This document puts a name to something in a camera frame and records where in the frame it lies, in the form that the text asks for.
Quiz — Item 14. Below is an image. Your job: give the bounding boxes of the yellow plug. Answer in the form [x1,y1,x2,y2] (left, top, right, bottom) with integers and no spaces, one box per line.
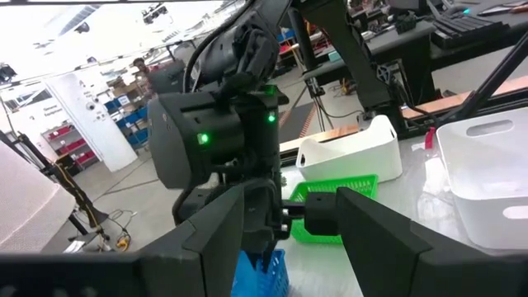
[115,233,132,252]

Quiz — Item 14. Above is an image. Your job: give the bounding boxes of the black aluminium table frame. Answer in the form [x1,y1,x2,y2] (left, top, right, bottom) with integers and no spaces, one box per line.
[280,31,528,166]

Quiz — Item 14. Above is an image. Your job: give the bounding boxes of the stacked blue storage bins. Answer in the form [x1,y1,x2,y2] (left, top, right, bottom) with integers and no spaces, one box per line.
[102,94,150,148]

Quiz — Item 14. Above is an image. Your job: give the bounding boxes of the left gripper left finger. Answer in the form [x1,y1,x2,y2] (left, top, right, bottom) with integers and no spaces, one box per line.
[0,184,245,297]

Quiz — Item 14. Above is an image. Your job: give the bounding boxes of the black desk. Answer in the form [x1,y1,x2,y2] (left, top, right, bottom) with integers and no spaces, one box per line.
[303,20,439,106]

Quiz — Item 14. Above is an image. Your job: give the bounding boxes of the blue plastic mesh basket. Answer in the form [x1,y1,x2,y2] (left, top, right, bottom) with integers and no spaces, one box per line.
[230,247,290,297]

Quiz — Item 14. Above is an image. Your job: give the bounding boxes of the tangled floor cables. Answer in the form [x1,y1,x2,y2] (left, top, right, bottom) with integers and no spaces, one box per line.
[97,208,139,252]

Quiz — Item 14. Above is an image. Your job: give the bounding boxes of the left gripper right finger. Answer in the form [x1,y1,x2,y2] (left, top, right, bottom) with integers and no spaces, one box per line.
[336,187,528,297]

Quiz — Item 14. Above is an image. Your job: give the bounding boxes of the white pillar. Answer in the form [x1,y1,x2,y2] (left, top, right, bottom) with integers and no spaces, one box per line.
[44,72,139,173]

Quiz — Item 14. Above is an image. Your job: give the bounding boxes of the black hazard-striped floor mat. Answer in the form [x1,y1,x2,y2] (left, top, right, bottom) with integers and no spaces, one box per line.
[278,101,318,144]

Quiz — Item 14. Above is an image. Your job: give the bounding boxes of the person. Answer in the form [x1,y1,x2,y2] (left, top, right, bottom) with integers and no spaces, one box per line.
[132,56,150,82]

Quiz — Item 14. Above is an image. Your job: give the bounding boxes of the white plastic basket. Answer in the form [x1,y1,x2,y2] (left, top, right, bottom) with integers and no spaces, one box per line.
[295,114,403,184]
[436,106,528,252]

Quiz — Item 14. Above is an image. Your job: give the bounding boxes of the black workbench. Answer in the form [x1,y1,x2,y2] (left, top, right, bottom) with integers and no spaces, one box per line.
[428,0,528,72]

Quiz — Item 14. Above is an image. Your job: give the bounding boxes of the black tripod stand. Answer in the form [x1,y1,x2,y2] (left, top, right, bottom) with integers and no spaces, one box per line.
[0,130,111,244]

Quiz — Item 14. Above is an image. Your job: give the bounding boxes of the shelf with red bins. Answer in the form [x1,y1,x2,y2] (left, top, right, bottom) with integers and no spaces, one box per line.
[40,123,100,171]

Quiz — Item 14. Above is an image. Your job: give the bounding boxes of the green plastic mesh basket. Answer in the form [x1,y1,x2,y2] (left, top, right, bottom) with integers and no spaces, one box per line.
[288,173,380,245]

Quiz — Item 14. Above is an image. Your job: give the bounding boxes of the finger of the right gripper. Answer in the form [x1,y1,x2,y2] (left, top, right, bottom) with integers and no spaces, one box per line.
[247,242,276,273]

